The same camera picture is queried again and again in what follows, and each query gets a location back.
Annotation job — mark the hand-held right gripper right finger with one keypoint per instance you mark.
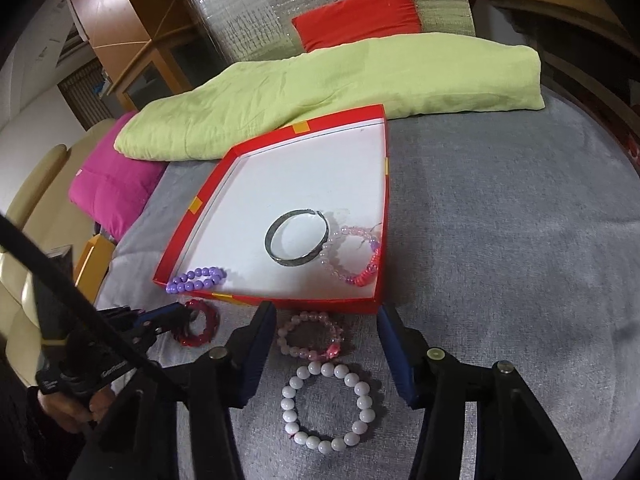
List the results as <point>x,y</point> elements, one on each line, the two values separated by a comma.
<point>396,360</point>

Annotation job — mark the grey blanket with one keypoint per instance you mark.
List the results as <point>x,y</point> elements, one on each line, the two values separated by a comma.
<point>500,240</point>

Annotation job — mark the beige leather sofa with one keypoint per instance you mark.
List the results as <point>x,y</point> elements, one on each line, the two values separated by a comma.
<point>30,240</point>

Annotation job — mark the magenta cushion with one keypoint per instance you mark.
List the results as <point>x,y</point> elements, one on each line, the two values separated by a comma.
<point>112,185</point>

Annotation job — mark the wooden cabinet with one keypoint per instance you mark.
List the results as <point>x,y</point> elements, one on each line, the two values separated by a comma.
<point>125,30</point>

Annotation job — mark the person's left hand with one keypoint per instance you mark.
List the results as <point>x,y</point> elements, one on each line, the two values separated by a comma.
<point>67,410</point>

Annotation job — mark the light green folded blanket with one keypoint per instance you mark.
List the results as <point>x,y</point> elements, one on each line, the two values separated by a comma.
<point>325,90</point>

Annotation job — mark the red cushion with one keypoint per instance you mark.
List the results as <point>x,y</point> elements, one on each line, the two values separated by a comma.
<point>360,12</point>

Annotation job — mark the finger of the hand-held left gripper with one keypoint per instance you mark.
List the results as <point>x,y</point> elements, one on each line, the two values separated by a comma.
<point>162,311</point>
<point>167,329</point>

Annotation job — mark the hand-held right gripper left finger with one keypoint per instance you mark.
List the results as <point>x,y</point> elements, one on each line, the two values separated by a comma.
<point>259,355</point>

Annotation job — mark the yellow box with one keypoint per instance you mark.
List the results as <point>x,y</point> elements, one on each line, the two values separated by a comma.
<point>92,262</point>

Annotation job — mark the red cardboard box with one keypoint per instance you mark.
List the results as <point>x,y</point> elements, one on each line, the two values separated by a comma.
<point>310,185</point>

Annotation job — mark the silver bangle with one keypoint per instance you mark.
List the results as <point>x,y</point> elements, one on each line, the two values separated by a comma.
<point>297,237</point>

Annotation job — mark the silver quilted cushion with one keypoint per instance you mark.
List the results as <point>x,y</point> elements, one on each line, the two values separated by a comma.
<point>300,5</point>

